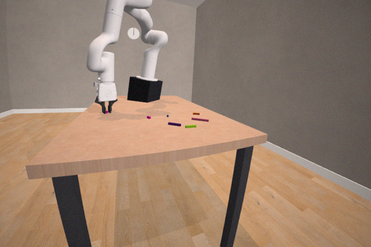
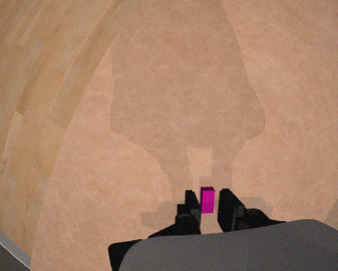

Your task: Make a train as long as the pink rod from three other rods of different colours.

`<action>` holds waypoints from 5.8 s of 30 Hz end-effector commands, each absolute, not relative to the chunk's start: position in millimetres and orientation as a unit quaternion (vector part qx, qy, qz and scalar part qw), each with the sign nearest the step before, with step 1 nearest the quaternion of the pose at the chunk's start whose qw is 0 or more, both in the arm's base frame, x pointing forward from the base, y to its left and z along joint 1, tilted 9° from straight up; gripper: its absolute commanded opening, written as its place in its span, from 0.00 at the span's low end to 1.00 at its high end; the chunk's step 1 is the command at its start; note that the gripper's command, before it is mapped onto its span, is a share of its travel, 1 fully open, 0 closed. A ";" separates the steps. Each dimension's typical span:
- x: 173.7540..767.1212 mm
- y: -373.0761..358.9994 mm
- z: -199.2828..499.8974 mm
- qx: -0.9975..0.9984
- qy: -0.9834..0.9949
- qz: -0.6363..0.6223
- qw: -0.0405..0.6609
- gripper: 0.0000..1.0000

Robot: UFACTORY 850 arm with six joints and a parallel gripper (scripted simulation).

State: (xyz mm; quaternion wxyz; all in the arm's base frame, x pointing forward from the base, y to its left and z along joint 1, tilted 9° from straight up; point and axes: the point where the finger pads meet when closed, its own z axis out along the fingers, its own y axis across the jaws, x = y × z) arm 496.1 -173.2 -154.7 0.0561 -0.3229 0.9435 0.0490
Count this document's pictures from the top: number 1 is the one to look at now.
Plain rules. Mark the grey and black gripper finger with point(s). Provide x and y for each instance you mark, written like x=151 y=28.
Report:
x=110 y=105
x=102 y=104

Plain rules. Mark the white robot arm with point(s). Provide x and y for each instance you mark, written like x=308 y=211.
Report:
x=103 y=62

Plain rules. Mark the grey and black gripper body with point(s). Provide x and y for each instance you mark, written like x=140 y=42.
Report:
x=106 y=91

